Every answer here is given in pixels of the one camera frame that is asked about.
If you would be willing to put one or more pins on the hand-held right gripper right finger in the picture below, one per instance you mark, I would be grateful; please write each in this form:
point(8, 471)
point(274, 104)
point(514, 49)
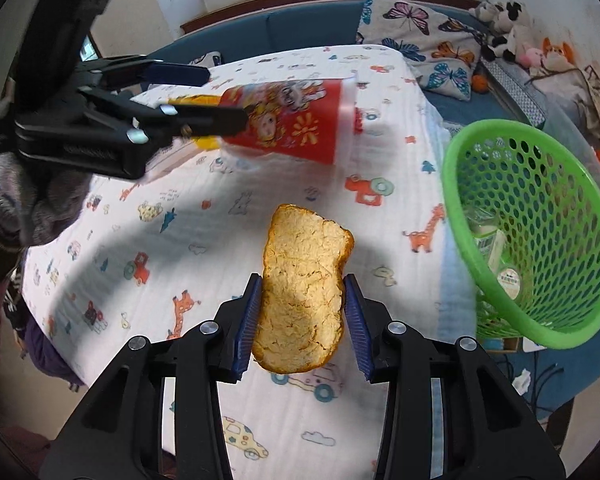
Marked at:
point(357, 330)

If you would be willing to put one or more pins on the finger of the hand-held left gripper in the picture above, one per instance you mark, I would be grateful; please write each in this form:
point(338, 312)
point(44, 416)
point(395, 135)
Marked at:
point(205, 120)
point(180, 74)

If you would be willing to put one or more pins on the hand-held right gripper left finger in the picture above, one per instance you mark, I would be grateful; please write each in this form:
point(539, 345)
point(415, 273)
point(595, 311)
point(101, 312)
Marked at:
point(247, 325)

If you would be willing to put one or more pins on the orange peel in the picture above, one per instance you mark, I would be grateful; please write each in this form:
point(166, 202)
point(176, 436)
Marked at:
point(300, 285)

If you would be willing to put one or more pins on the red printed plastic cup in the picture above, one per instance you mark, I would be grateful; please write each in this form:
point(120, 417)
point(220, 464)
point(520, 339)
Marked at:
point(300, 120)

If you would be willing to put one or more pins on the green plastic mesh basket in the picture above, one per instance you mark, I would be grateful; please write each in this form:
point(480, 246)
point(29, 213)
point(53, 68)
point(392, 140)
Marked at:
point(455, 220)

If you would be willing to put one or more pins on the person's left forearm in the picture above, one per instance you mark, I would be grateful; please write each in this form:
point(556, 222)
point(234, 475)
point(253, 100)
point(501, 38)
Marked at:
point(25, 210)

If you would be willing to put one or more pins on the yellow crumpled wrapper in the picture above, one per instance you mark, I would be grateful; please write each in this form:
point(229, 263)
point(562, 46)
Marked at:
point(207, 142)

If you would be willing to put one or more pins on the small printed pillow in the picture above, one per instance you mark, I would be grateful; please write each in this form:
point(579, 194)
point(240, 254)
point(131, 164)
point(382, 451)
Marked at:
point(205, 58)

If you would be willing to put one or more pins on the cartoon printed white blanket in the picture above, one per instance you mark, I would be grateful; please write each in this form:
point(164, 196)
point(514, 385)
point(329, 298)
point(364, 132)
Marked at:
point(180, 240)

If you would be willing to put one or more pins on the blue sofa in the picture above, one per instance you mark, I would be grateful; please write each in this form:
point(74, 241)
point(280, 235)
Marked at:
point(305, 25)

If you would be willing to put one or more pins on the purple cloth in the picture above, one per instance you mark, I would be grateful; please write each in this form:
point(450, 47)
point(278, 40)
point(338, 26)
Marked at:
point(55, 355)

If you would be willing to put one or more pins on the blue stool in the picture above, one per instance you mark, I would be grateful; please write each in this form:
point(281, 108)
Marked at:
point(555, 390)

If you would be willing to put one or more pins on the butterfly print pillow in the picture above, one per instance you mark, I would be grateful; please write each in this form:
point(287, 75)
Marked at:
point(420, 45)

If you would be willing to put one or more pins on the small orange ball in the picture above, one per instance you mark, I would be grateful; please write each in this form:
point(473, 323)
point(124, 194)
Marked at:
point(480, 83)

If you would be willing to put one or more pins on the black white patterned board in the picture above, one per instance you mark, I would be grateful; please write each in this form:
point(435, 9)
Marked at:
point(515, 90)

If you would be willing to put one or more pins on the clear plastic storage bin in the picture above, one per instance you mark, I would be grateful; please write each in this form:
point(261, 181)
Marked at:
point(567, 120)

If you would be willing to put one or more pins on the grey plush toy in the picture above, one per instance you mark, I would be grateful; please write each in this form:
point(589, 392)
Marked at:
point(482, 11)

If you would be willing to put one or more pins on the black white cow plush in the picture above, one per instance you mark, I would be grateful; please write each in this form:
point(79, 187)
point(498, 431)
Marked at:
point(512, 35)

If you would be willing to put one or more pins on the pink plush toy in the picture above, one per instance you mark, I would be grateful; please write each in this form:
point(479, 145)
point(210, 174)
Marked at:
point(530, 57)

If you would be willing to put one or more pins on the beige cloth bag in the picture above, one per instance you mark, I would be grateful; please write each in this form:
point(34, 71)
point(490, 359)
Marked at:
point(592, 100)

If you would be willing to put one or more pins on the orange fox plush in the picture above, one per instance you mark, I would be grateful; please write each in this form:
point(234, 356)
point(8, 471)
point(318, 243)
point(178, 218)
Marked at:
point(557, 52)

